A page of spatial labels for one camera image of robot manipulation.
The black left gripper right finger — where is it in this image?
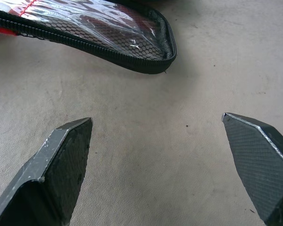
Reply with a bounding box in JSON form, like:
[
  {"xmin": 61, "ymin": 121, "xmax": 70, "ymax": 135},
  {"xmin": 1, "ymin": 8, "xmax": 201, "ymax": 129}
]
[{"xmin": 222, "ymin": 113, "xmax": 283, "ymax": 226}]

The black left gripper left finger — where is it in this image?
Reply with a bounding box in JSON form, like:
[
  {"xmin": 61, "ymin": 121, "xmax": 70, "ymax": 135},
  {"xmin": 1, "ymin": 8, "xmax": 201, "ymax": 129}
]
[{"xmin": 0, "ymin": 117, "xmax": 93, "ymax": 226}]

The black mesh zipper pouch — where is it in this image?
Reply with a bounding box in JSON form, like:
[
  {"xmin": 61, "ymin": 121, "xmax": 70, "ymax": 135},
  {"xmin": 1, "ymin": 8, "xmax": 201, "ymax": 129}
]
[{"xmin": 0, "ymin": 0, "xmax": 177, "ymax": 75}]

